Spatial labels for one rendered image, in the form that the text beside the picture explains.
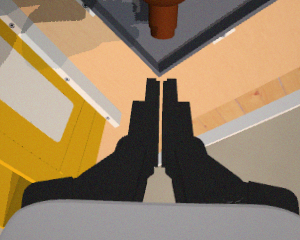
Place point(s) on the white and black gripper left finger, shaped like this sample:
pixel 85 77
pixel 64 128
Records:
pixel 122 175

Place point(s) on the brown glass bottle with green label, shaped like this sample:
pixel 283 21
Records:
pixel 163 16

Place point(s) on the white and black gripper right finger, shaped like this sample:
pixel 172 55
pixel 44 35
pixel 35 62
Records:
pixel 203 179

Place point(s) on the dark grey shallow tray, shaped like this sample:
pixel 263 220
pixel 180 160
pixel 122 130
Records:
pixel 199 23

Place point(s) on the yellow crate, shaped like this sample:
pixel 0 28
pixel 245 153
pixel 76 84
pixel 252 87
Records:
pixel 47 130

